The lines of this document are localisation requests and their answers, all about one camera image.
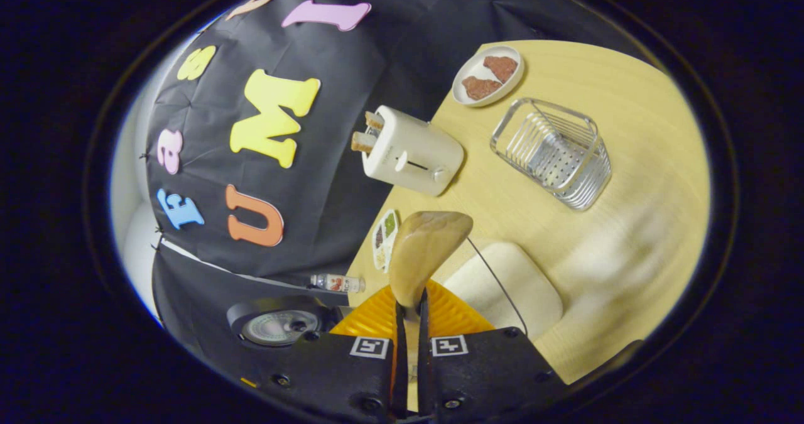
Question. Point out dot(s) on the brown meat piece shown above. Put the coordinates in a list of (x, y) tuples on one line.
[(500, 67), (480, 87)]

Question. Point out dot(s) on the cream rice container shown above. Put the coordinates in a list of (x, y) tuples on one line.
[(502, 292)]

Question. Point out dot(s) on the white toaster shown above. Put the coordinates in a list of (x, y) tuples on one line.
[(418, 154)]

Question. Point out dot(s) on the toast slice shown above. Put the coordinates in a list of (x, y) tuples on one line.
[(363, 142), (375, 120)]

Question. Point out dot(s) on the clear drink bottle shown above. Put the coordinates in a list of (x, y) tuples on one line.
[(336, 283)]

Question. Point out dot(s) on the white round plate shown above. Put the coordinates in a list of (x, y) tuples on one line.
[(466, 100)]

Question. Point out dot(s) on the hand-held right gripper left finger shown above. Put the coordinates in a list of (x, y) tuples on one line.
[(339, 374)]

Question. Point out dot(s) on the wooden spoon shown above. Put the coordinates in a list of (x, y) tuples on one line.
[(427, 242)]

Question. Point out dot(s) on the dark grey rice cooker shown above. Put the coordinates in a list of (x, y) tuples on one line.
[(276, 326)]

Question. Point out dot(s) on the white divided bean dish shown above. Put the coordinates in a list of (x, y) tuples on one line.
[(385, 239)]

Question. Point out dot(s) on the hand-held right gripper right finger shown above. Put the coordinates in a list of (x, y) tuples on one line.
[(477, 374)]

